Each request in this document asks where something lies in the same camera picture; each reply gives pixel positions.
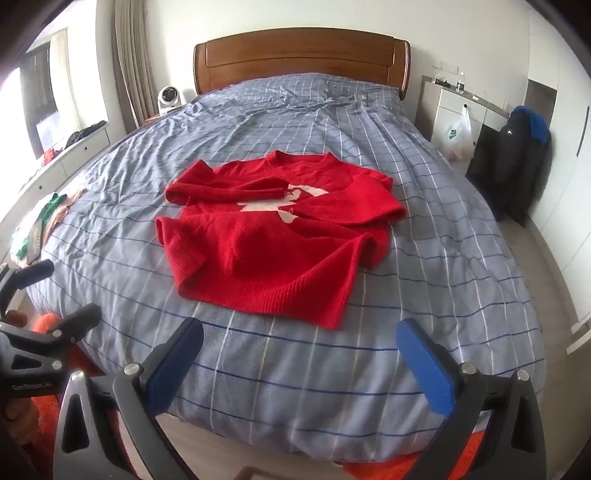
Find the clear bottle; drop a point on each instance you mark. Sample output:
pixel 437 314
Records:
pixel 460 83

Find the white plastic bag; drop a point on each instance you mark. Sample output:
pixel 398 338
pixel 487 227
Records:
pixel 458 136

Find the small red cloth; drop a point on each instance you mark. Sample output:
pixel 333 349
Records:
pixel 51 157

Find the black jacket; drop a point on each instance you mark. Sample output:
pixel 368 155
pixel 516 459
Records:
pixel 508 170

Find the white window bench cabinet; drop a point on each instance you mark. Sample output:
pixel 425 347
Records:
pixel 78 154

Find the white dresser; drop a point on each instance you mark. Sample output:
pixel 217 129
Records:
pixel 445 104

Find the brown curtain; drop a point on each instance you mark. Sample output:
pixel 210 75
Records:
pixel 134 64

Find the cream sheer curtain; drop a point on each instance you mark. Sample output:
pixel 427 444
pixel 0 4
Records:
pixel 62 69

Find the small white fan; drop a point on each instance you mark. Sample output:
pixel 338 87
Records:
pixel 167 99

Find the window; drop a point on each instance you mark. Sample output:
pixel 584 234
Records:
pixel 32 101

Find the white wardrobe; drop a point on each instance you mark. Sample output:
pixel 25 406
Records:
pixel 568 138

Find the dark clothes pile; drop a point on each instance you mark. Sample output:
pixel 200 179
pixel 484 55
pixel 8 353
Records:
pixel 85 133

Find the red knit sweater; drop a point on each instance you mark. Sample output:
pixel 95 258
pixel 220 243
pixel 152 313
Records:
pixel 258 249

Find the green and white clothes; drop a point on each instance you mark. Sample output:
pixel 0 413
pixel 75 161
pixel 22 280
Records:
pixel 51 207

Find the wooden headboard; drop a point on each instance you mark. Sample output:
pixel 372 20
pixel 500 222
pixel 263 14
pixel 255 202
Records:
pixel 300 60

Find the blue garment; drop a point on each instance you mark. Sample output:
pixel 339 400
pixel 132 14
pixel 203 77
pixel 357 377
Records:
pixel 538 124

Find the blue plaid bed blanket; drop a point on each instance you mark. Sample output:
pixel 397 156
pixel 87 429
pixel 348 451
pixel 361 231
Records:
pixel 323 369

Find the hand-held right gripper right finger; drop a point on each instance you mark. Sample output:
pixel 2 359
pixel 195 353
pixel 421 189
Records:
pixel 429 369

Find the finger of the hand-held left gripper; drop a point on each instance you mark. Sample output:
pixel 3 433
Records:
pixel 76 321
pixel 32 273

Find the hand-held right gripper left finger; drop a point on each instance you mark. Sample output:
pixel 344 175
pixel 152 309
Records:
pixel 178 364

